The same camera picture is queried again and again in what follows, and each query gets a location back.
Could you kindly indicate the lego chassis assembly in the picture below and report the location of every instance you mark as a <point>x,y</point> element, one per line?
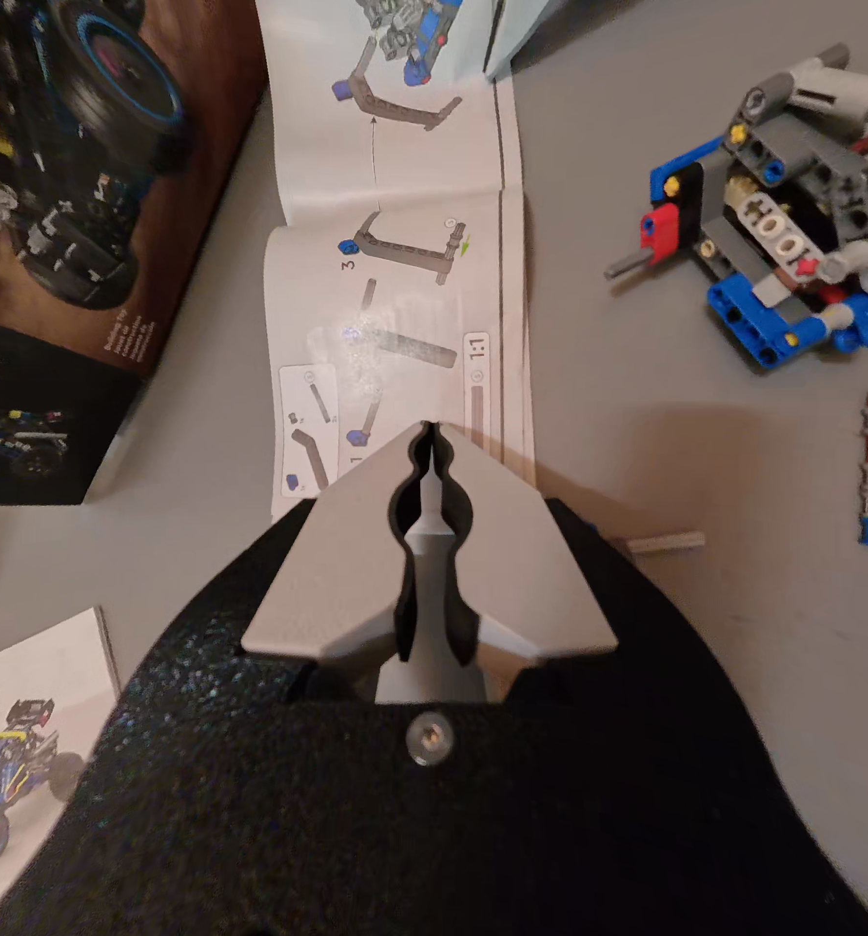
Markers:
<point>770,219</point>

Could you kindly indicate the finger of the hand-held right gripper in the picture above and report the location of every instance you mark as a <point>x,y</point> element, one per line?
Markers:
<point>525,33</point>

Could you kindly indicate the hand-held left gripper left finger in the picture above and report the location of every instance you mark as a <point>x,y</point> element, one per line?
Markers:
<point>331,585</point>

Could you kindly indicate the lego set box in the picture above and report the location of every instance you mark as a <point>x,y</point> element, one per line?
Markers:
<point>75,256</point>

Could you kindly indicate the small closed instruction booklet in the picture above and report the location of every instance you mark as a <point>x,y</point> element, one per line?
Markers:
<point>24,731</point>

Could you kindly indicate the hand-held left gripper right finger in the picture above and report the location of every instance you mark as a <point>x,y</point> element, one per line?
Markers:
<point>536,585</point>

